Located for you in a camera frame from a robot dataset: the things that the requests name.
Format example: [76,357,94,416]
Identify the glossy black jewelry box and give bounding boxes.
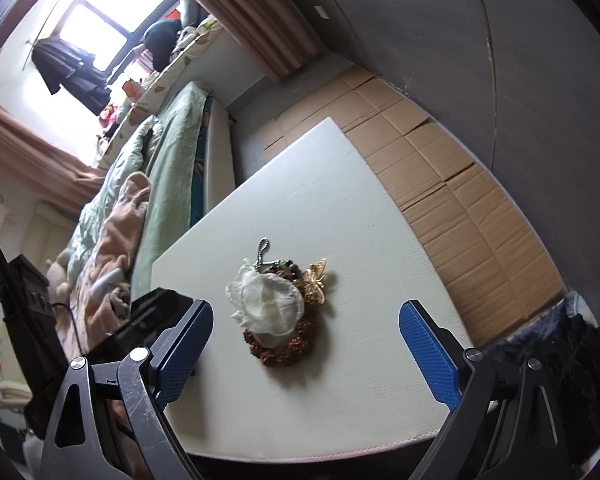
[102,287,199,377]

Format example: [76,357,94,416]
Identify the window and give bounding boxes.
[57,0,185,117]

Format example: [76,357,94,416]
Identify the bed with green bedding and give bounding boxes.
[66,81,207,302]

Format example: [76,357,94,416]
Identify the dark fuzzy rug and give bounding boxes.
[484,290,600,467]

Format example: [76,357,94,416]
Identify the flattened cardboard sheets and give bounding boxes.
[257,65,567,349]

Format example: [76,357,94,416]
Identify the floral windowsill cushion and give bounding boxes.
[96,16,222,162]

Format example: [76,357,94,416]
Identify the gold butterfly brooch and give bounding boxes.
[301,258,332,306]

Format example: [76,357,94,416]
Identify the hanging dark clothes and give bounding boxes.
[32,36,112,114]

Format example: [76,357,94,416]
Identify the black bag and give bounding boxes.
[142,19,184,72]

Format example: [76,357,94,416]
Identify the silver chain keyring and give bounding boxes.
[252,238,282,274]

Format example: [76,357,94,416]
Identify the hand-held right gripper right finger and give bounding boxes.
[399,299,573,480]

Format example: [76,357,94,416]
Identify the beige plush toy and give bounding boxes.
[44,247,77,307]

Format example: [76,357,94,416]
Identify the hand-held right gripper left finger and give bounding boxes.
[39,299,215,480]

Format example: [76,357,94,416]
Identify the dark green bead bracelet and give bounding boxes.
[267,258,307,282]

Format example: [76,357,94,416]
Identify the white organza pouch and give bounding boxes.
[225,258,306,336]

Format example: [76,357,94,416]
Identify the pink curtain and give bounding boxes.
[167,0,329,84]
[0,92,107,213]

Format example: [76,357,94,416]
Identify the pink blanket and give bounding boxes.
[69,172,154,357]

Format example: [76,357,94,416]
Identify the brown bead bracelet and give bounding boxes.
[242,304,319,367]

